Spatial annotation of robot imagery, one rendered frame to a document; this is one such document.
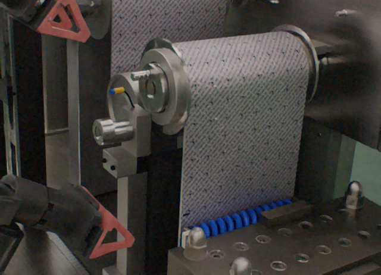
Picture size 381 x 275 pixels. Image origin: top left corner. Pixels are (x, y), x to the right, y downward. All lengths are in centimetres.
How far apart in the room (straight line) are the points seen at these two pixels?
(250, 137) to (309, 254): 20
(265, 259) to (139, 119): 28
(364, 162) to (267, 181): 287
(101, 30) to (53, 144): 56
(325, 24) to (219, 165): 32
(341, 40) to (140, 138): 38
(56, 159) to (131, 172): 57
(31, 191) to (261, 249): 36
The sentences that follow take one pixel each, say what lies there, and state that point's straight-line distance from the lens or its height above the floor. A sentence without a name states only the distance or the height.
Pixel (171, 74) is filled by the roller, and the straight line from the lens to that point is 93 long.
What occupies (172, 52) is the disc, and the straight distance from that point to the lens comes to 94.
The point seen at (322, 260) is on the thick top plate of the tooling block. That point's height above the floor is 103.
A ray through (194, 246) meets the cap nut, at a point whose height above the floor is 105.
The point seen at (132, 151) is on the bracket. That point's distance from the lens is 102.
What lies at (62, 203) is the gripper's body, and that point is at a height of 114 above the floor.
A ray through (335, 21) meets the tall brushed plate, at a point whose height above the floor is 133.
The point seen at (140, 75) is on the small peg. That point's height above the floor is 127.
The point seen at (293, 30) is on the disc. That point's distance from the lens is 111.
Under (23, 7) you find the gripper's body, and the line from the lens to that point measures 82.
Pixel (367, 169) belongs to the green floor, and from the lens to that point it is 387.
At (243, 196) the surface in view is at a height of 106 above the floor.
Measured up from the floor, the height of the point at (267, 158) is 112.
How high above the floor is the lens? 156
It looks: 22 degrees down
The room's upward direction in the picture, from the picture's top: 3 degrees clockwise
